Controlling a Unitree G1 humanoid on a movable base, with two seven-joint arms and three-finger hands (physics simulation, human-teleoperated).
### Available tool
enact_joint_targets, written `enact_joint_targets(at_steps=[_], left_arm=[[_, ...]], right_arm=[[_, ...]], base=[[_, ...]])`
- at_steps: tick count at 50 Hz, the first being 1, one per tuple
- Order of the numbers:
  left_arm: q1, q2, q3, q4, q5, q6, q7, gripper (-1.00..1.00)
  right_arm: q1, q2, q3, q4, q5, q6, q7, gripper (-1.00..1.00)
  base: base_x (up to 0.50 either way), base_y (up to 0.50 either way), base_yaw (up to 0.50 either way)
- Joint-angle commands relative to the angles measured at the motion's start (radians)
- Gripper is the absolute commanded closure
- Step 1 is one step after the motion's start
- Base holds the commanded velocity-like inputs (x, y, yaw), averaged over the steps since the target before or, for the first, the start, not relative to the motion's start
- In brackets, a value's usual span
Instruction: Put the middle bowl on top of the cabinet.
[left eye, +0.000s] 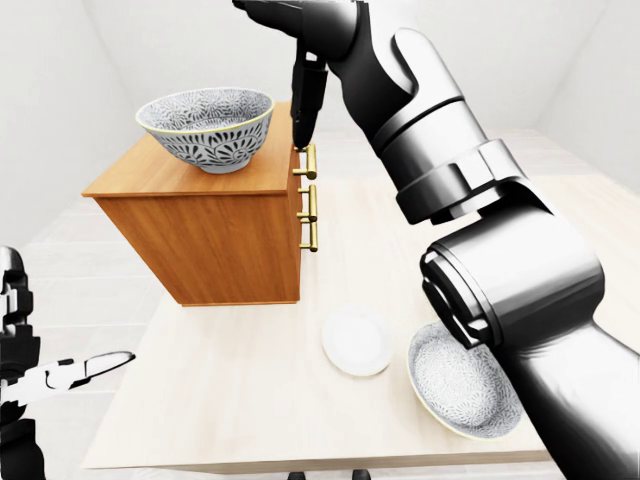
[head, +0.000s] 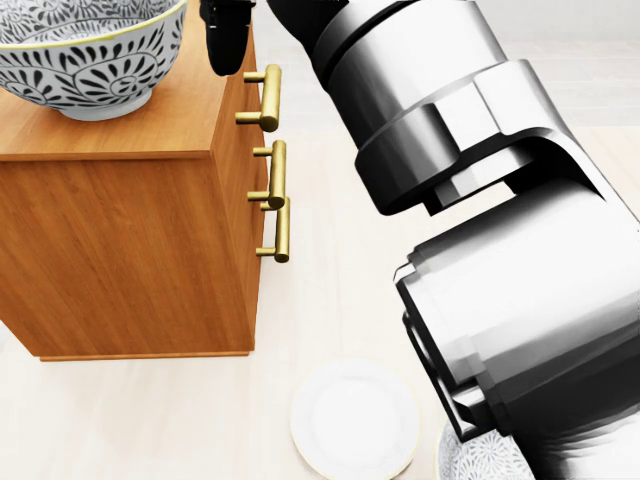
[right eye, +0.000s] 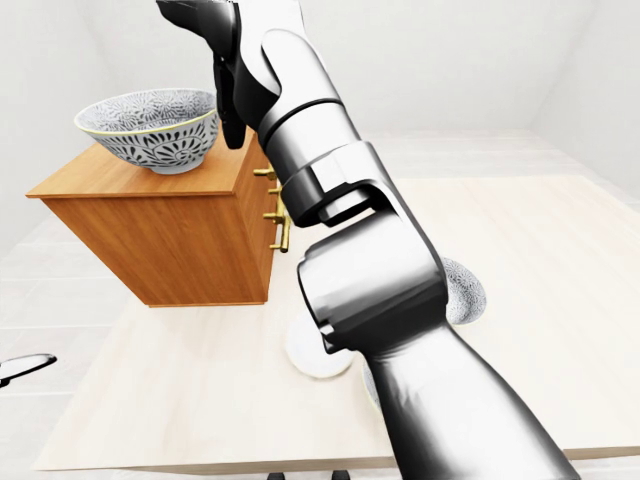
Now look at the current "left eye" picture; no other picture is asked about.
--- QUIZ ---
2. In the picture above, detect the wooden cabinet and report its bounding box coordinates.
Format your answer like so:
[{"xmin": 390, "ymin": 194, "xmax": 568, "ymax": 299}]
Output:
[{"xmin": 82, "ymin": 101, "xmax": 304, "ymax": 307}]

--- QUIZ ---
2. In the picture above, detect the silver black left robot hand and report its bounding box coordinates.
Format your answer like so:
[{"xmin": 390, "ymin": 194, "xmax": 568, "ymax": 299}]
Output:
[{"xmin": 0, "ymin": 244, "xmax": 137, "ymax": 426}]

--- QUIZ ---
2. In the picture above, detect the small white plate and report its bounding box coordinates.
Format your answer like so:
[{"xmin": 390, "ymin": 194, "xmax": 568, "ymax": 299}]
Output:
[{"xmin": 321, "ymin": 304, "xmax": 395, "ymax": 377}]

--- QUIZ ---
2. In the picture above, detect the black white patterned bowl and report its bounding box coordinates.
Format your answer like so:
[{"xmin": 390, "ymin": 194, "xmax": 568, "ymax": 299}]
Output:
[
  {"xmin": 407, "ymin": 321, "xmax": 525, "ymax": 442},
  {"xmin": 134, "ymin": 87, "xmax": 276, "ymax": 175}
]

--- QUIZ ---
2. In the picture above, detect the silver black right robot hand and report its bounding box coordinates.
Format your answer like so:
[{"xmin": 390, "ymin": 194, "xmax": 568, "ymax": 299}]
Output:
[{"xmin": 232, "ymin": 0, "xmax": 362, "ymax": 152}]

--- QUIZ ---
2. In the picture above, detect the brass drawer handle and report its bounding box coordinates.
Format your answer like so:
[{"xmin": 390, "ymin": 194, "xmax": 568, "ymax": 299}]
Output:
[
  {"xmin": 292, "ymin": 143, "xmax": 319, "ymax": 181},
  {"xmin": 298, "ymin": 221, "xmax": 320, "ymax": 253},
  {"xmin": 296, "ymin": 184, "xmax": 319, "ymax": 223}
]

